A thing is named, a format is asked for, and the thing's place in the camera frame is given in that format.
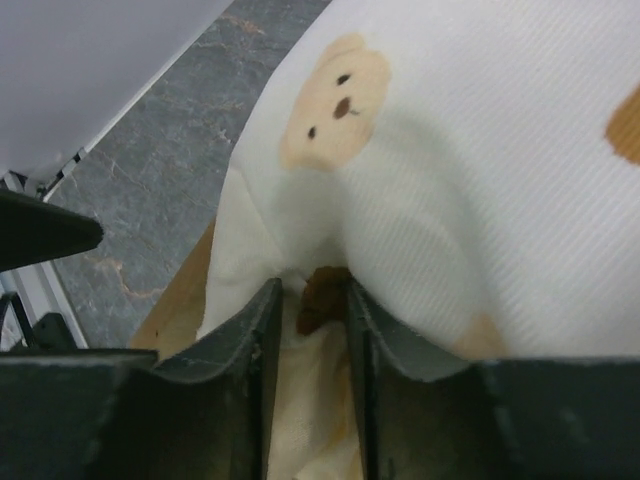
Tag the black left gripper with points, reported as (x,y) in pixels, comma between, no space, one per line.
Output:
(32,232)

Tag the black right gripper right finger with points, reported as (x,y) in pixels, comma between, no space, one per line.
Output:
(422,413)

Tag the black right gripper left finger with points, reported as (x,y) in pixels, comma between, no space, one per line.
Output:
(204,413)

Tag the bear print cream quilt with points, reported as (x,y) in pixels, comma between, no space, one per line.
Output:
(474,165)

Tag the wooden pet bed frame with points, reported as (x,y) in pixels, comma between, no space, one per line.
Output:
(172,323)

